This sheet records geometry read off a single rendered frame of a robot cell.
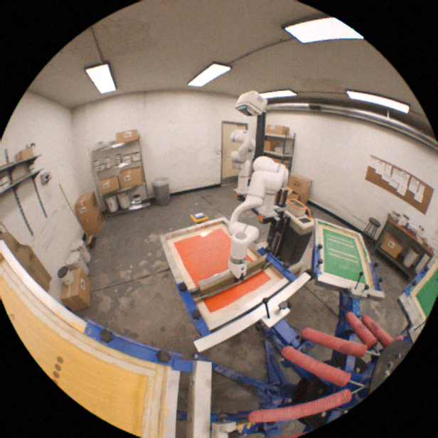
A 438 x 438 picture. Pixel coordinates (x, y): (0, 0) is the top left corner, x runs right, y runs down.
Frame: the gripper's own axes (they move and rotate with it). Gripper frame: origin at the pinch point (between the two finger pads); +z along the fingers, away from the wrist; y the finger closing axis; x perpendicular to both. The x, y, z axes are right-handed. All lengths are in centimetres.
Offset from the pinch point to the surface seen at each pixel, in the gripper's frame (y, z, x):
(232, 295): -6.3, 6.1, 4.7
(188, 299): -0.3, 1.7, 26.8
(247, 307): -17.4, 2.7, 4.0
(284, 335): -40.2, -2.3, 1.4
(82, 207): 274, 33, 178
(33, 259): 95, 12, 195
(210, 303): -5.2, 6.2, 17.3
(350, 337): -69, 0, -24
